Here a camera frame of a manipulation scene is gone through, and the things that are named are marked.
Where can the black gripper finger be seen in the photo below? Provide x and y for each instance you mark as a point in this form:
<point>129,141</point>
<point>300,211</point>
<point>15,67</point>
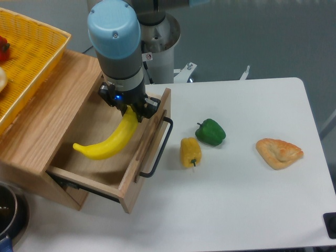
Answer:
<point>146,108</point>
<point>109,94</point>

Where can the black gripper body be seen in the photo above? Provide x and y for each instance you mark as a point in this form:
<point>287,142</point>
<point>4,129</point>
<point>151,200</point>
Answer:
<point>130,97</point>

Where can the yellow banana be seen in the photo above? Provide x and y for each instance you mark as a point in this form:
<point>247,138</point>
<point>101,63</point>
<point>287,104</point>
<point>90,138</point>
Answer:
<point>115,142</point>

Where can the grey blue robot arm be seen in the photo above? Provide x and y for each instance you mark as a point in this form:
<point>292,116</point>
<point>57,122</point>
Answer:
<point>134,42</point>

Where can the open wooden top drawer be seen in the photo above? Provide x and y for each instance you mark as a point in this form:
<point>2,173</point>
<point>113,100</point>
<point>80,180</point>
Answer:
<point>116,178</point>

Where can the wooden drawer cabinet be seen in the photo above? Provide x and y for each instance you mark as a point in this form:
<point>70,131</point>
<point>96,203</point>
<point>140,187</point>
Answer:
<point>58,109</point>

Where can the yellow bell pepper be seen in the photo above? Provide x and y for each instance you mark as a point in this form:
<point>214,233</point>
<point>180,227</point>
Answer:
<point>190,152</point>

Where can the green bell pepper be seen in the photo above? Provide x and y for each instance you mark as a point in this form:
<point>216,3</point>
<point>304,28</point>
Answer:
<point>210,132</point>

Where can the yellow plastic basket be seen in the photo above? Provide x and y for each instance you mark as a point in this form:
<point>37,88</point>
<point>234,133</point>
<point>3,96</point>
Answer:
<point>36,48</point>

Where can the white round food item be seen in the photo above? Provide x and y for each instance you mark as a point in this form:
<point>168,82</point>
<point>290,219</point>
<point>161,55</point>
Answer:
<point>3,79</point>

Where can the red bell pepper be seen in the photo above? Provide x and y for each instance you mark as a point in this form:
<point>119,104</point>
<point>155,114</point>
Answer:
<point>5,49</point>

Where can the toasted flat bread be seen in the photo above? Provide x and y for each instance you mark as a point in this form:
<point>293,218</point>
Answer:
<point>278,154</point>

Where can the dark metal pot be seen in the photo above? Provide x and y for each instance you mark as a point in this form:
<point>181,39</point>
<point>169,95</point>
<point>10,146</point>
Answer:
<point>14,216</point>

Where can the black table corner socket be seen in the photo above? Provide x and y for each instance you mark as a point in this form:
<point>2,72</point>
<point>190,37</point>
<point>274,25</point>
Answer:
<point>330,223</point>

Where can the black drawer handle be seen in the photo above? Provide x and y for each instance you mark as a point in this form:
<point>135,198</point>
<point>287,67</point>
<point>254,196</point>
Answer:
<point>159,155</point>

